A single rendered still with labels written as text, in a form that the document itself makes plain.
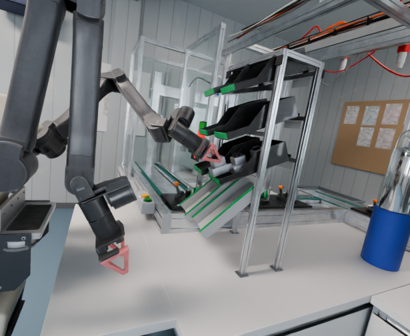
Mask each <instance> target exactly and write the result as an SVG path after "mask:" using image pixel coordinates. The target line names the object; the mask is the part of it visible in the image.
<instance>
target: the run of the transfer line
mask: <svg viewBox="0 0 410 336"><path fill-rule="evenodd" d="M298 195H306V196H308V198H309V199H310V200H311V201H310V203H312V204H314V205H316V206H318V207H336V208H338V209H340V210H341V211H340V212H339V213H340V214H339V218H338V219H337V220H338V223H346V224H348V225H351V226H353V227H356V228H358V229H360V230H362V231H364V232H367V229H368V226H369V222H370V218H371V217H370V216H368V215H365V214H363V213H360V212H358V211H354V210H352V209H351V207H367V206H366V205H362V204H360V203H356V202H354V201H351V200H348V199H345V198H342V197H339V196H336V195H334V194H331V193H328V192H325V191H322V190H319V189H303V188H299V192H298ZM405 250H408V251H410V236H409V240H408V243H407V246H406V249H405Z"/></svg>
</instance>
